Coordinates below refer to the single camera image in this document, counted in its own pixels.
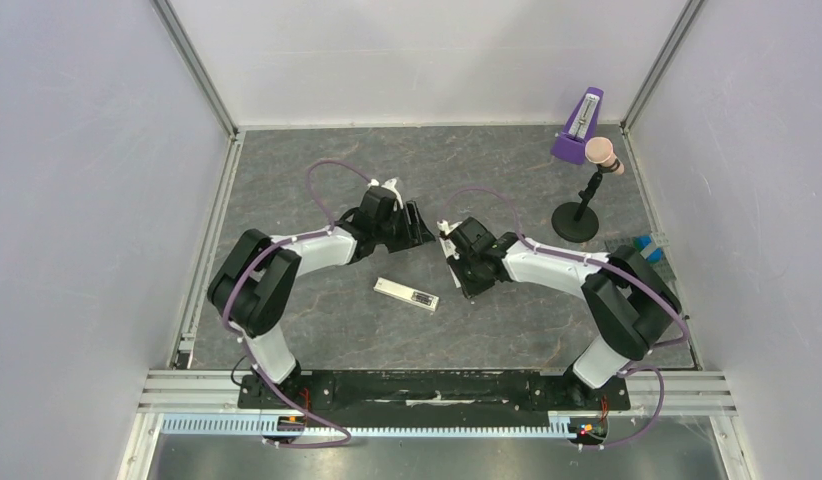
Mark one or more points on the purple metronome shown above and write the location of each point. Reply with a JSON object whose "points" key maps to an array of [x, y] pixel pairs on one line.
{"points": [[570, 142]]}

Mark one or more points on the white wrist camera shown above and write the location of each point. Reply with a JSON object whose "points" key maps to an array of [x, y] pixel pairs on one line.
{"points": [[393, 185], [445, 229]]}

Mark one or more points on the grey brick baseplate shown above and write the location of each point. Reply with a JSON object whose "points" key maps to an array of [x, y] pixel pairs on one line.
{"points": [[663, 267]]}

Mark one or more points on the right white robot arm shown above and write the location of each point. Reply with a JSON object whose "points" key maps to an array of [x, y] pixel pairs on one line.
{"points": [[631, 304]]}

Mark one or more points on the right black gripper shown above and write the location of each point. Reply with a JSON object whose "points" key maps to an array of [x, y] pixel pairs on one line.
{"points": [[463, 258]]}

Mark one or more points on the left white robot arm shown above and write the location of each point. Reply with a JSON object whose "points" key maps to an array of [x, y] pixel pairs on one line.
{"points": [[251, 289]]}

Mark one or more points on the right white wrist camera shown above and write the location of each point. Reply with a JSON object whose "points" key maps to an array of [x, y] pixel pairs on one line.
{"points": [[445, 229]]}

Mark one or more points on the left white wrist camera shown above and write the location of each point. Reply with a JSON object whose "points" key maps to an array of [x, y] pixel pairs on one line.
{"points": [[393, 185]]}

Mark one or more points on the black stand with pink head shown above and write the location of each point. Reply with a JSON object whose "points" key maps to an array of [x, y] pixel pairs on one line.
{"points": [[577, 222]]}

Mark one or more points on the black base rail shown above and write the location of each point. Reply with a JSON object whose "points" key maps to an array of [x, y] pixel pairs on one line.
{"points": [[448, 398]]}

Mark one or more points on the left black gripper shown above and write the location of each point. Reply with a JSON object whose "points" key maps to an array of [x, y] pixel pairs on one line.
{"points": [[414, 234]]}

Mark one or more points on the white slotted cable duct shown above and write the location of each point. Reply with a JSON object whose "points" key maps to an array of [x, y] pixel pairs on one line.
{"points": [[279, 427]]}

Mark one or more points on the blue and grey bricks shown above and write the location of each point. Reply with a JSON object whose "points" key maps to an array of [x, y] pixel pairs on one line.
{"points": [[651, 247]]}

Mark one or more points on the white remote control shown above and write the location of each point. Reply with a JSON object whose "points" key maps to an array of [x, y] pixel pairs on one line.
{"points": [[406, 294]]}

